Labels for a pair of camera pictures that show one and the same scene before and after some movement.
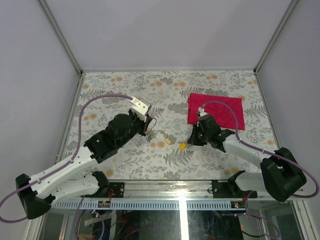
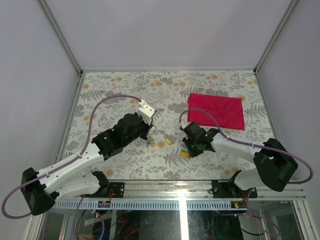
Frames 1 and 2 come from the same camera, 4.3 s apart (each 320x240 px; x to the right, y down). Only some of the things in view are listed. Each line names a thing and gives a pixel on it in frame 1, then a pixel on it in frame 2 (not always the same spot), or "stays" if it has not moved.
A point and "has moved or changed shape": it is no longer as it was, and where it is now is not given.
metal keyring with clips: (150, 129) has moved or changed shape
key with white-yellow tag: (167, 139) stays
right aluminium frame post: (288, 12) stays
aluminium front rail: (168, 195) stays
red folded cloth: (227, 111) stays
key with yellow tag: (182, 146) -> (184, 153)
